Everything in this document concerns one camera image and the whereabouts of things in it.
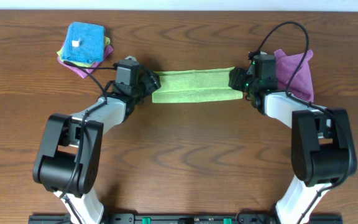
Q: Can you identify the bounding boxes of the green microfiber cloth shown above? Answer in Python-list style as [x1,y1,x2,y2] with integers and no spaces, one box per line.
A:
[152,67,243,103]

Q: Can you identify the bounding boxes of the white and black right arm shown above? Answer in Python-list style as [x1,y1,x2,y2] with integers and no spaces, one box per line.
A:
[229,67,357,223]

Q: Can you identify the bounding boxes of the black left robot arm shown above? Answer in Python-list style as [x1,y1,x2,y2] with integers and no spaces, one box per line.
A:
[29,66,161,223]

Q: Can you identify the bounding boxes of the crumpled purple cloth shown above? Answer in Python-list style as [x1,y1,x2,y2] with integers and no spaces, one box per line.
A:
[273,49,314,104]

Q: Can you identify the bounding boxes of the folded purple cloth in stack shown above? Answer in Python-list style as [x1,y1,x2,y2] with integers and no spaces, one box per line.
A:
[57,57,100,78]

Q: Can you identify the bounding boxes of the folded green cloth in stack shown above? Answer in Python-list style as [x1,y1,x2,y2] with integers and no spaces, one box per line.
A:
[57,36,113,68]

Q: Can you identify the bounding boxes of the folded blue cloth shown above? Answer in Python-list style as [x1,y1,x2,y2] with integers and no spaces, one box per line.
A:
[62,22,105,63]

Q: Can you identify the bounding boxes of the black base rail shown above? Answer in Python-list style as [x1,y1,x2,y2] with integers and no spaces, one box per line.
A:
[28,213,344,224]

